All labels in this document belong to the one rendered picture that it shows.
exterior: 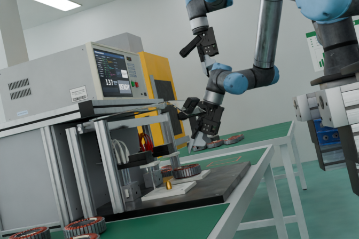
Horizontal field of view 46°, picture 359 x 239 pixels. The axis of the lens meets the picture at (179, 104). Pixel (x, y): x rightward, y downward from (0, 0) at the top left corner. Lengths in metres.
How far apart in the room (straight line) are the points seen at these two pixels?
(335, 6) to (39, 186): 0.99
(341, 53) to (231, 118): 5.30
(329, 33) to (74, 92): 0.89
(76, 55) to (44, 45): 6.63
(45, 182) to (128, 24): 6.09
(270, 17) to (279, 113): 5.26
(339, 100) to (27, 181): 0.96
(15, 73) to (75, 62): 0.24
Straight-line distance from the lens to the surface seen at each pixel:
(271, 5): 1.45
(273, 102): 6.68
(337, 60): 1.53
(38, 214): 1.43
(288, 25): 6.75
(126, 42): 5.56
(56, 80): 1.50
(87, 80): 1.44
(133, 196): 1.46
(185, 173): 1.61
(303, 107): 1.50
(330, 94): 1.01
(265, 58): 1.51
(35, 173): 1.41
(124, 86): 1.59
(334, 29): 1.55
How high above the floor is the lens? 0.99
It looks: 3 degrees up
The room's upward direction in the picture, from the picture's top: 13 degrees counter-clockwise
